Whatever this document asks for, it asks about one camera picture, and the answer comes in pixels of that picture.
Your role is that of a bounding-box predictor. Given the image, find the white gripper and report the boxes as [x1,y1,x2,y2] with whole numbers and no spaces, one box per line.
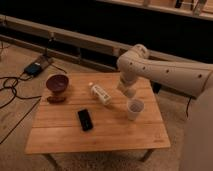
[117,77,136,99]

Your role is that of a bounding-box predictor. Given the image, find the dark red bowl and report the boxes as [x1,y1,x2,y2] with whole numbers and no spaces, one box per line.
[46,74,69,93]

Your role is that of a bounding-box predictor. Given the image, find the black cable right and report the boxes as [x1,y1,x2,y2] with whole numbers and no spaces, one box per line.
[185,96,194,118]

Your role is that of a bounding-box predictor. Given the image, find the wooden table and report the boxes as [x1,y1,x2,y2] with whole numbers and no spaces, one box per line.
[24,71,172,163]

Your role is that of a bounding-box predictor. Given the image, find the brown oval object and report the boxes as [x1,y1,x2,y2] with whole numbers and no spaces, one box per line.
[47,96,66,103]

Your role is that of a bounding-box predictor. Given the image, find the white plastic bottle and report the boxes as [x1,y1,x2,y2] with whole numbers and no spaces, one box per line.
[89,82,111,105]

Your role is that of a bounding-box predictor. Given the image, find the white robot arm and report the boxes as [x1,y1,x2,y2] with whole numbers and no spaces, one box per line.
[117,44,213,171]

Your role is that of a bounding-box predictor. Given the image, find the black smartphone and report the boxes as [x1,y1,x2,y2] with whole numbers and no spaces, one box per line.
[78,109,93,131]

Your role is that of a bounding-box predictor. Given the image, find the black floor cable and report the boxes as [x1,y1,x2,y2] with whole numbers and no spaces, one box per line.
[0,74,43,145]

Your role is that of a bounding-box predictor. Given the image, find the blue power adapter box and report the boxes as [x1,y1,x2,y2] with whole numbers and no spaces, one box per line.
[24,63,42,76]

